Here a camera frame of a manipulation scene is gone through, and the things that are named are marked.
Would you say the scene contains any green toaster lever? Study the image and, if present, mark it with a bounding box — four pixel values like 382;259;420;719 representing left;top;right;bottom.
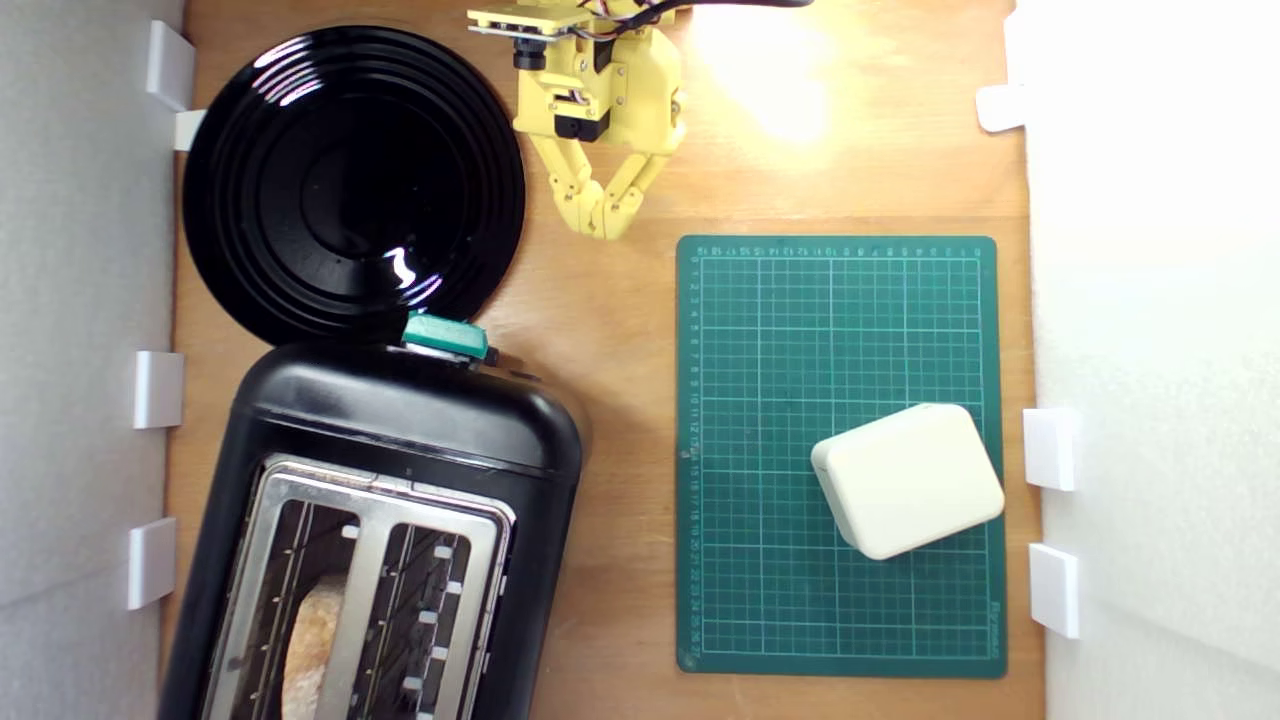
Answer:
402;310;499;364

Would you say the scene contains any white block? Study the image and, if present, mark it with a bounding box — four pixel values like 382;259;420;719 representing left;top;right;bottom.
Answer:
810;403;1006;561

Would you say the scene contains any black plate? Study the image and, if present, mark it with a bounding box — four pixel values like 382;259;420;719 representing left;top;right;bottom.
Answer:
183;25;528;347

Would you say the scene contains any yellow wrist camera mount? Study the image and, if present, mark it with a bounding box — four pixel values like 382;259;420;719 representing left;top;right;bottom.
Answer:
467;4;592;72

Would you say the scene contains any black two-slot toaster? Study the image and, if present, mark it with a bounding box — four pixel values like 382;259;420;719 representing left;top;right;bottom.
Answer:
155;340;585;720

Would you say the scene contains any brown bread slice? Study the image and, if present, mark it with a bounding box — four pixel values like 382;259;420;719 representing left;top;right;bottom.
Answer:
281;573;348;720

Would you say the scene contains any green cutting mat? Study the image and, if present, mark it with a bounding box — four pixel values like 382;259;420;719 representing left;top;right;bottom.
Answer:
676;235;1009;679

